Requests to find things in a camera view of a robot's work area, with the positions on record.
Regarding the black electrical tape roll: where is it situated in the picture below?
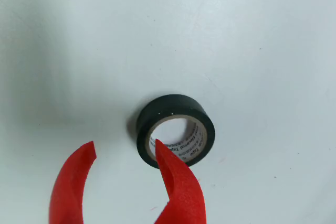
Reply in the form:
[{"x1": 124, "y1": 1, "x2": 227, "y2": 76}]
[{"x1": 136, "y1": 94, "x2": 216, "y2": 169}]

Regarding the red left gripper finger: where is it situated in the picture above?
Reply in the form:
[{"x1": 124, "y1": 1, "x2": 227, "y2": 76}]
[{"x1": 49, "y1": 141, "x2": 98, "y2": 224}]

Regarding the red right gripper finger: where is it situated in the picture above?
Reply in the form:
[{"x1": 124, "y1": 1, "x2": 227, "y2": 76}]
[{"x1": 154, "y1": 138, "x2": 207, "y2": 224}]

